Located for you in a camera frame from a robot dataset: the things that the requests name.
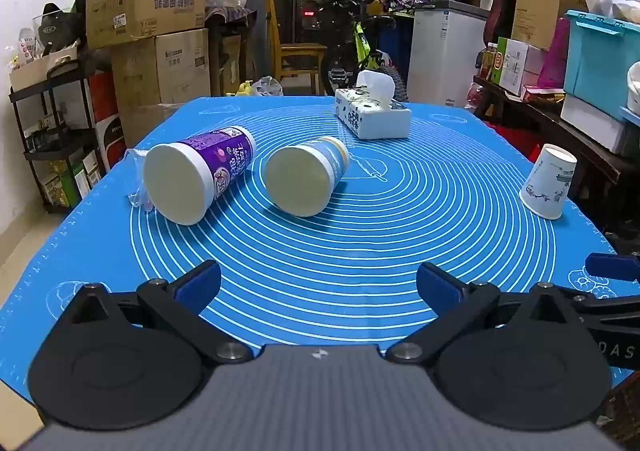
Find drink bottle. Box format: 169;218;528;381
479;43;499;82

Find white paper cup blue drawings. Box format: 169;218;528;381
519;144;578;220

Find wooden chair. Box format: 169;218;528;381
266;0;328;95

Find cream and blue paper cup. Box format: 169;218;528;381
264;136;350;218

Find large brown cardboard box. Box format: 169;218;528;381
110;28;211;108

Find black and green bicycle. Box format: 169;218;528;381
297;0;403;98

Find white chest freezer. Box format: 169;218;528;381
406;0;489;108

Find tall brown cardboard box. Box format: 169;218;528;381
510;0;587;50

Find clear plastic cup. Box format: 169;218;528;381
123;147;153;212

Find white patterned tissue box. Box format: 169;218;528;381
334;71;412;140

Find white and green carton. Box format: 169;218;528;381
492;36;544;96

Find teal plastic storage bin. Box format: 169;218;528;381
563;9;640;118

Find black bag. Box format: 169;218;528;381
34;3;87;56

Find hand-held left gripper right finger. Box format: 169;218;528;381
386;262;587;365

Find black metal shelf rack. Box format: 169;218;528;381
8;45;109;214

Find purple label paper cup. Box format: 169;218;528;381
143;126;257;226

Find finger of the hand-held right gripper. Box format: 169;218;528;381
585;253;640;282

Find blue silicone baking mat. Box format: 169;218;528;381
0;96;640;404

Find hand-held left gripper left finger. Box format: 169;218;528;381
66;260;254;365

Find dark wooden side table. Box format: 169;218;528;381
472;75;628;234

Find red and black carton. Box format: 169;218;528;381
89;71;127;172

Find white flat box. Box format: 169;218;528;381
559;93;628;153

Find pink bag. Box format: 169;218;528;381
536;18;571;90

